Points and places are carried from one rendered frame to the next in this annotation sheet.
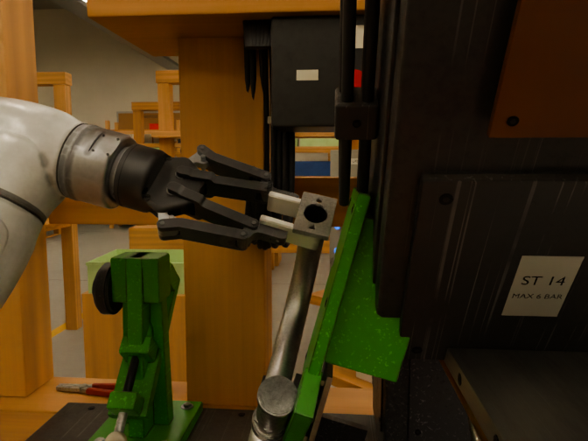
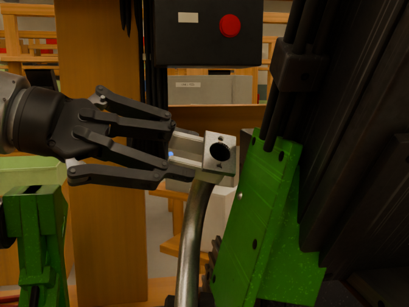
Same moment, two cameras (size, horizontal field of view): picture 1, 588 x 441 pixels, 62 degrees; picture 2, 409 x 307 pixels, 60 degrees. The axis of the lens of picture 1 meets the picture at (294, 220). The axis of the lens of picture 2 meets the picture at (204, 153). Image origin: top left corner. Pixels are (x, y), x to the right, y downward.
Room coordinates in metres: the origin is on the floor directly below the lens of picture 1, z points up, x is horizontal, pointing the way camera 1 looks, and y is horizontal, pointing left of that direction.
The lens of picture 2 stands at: (0.14, 0.09, 1.33)
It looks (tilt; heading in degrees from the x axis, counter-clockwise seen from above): 11 degrees down; 346
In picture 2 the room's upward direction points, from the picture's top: straight up
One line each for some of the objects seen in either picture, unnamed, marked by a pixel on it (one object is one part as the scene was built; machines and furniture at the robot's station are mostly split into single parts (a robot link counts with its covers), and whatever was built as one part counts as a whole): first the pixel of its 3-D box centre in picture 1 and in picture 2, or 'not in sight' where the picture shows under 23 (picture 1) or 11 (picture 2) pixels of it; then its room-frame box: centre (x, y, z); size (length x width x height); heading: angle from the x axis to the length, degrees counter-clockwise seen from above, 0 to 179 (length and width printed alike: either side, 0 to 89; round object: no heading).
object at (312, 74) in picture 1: (332, 78); (204, 21); (0.75, -0.06, 1.42); 0.17 x 0.12 x 0.15; 85
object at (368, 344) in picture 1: (364, 292); (275, 225); (0.48, -0.07, 1.17); 0.13 x 0.12 x 0.20; 85
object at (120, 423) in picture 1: (120, 426); not in sight; (0.60, 0.23, 0.96); 0.06 x 0.03 x 0.06; 175
